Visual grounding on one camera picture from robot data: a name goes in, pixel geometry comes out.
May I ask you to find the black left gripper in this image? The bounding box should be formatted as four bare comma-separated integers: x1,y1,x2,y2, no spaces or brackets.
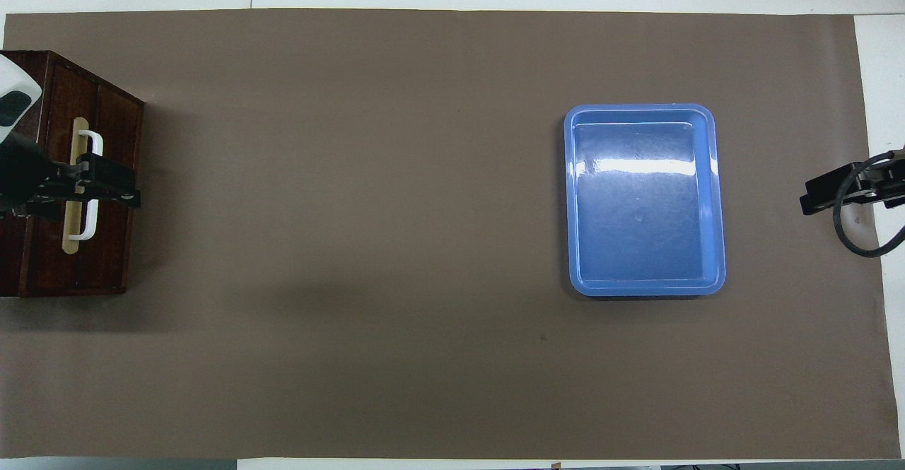
0,138,142,218

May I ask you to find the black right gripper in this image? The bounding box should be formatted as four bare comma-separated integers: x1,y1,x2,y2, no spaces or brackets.
800,148,905,217

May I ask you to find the white drawer handle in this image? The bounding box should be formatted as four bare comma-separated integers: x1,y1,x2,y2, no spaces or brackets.
68,129,104,242

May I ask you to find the wooden drawer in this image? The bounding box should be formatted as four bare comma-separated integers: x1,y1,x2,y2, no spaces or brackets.
42,53,100,295

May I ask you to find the dark wooden cabinet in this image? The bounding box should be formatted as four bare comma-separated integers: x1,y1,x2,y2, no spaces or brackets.
0,49,146,298

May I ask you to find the blue plastic tray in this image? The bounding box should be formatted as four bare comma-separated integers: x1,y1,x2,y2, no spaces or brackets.
564,103,728,298

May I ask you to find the brown table mat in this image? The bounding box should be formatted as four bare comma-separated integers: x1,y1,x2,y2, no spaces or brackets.
0,8,902,461

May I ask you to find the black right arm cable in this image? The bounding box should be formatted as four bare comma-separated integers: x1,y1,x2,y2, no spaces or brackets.
832,150,905,259

